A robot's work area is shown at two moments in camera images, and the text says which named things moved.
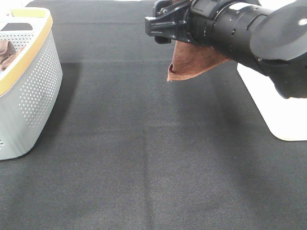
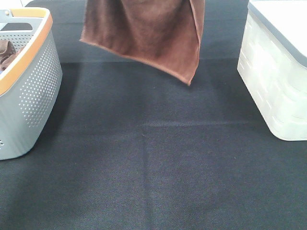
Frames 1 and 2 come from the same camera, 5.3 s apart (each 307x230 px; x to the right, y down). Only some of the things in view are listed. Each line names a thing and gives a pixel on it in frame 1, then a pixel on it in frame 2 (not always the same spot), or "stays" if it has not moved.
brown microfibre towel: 190,59 -> 167,33
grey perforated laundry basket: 29,85 stays
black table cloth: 137,152 stays
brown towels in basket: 7,53 stays
